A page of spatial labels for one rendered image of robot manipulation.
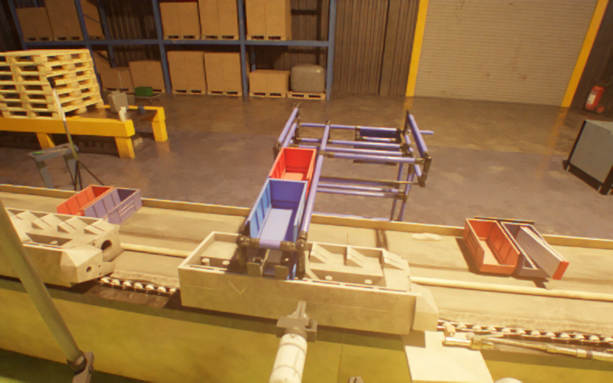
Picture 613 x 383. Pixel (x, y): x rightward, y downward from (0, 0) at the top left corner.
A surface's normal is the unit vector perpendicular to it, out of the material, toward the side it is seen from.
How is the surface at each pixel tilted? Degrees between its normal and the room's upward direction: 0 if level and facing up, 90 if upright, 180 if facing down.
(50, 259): 80
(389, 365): 90
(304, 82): 92
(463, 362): 0
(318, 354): 90
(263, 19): 90
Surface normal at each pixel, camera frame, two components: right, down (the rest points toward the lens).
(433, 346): 0.02, -0.88
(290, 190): -0.14, 0.52
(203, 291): -0.13, 0.30
